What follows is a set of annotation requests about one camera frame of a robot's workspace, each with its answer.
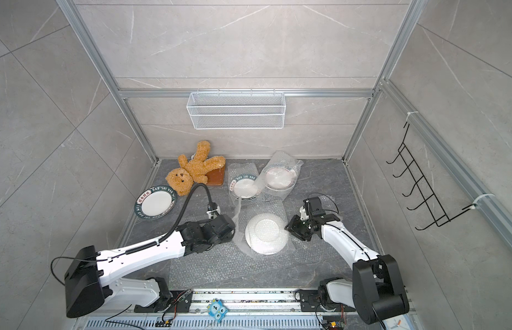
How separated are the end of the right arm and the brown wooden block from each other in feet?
1.43

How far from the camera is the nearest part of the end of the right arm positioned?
24.9 inches

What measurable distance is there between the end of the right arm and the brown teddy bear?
508 mm

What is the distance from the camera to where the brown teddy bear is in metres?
1.03

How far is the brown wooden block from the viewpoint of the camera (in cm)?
108

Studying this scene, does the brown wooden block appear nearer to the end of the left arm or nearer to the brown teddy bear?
the brown teddy bear
